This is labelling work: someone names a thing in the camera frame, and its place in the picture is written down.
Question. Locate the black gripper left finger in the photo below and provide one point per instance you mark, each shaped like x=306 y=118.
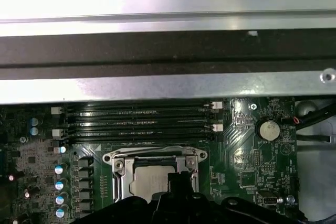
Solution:
x=136 y=211

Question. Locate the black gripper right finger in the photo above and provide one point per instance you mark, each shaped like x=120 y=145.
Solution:
x=236 y=213

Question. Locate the silver green CPU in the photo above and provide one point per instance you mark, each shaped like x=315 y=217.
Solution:
x=149 y=182

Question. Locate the metal socket cover frame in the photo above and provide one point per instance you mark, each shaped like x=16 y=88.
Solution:
x=127 y=169

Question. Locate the CPU socket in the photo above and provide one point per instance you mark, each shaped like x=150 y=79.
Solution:
x=113 y=155

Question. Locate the black RAM slot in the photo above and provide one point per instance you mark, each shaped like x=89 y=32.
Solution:
x=131 y=107
x=131 y=118
x=131 y=138
x=131 y=128

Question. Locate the silver board port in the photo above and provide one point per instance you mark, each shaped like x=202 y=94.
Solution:
x=267 y=200

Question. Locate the green motherboard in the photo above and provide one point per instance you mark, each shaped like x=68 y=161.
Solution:
x=236 y=161

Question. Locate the round silver coin battery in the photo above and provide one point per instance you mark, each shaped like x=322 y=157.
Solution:
x=268 y=129

